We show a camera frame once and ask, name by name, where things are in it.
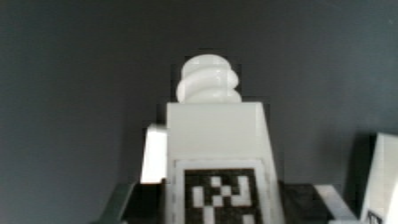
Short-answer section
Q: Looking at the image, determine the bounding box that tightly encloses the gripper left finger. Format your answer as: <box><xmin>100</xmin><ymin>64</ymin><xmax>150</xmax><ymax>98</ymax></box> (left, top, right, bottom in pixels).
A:
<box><xmin>91</xmin><ymin>182</ymin><xmax>166</xmax><ymax>224</ymax></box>

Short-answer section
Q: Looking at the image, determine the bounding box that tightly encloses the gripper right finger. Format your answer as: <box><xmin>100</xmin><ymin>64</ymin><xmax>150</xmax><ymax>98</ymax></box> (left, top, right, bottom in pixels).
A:
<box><xmin>279</xmin><ymin>183</ymin><xmax>359</xmax><ymax>224</ymax></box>

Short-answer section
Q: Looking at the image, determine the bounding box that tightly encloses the white table leg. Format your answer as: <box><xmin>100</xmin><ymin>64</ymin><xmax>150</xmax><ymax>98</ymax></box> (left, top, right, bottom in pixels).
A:
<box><xmin>141</xmin><ymin>54</ymin><xmax>287</xmax><ymax>224</ymax></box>

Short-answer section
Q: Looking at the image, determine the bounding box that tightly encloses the white marker plate with tags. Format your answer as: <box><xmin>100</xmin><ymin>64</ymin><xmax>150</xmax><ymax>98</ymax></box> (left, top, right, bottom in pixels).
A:
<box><xmin>361</xmin><ymin>133</ymin><xmax>398</xmax><ymax>224</ymax></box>

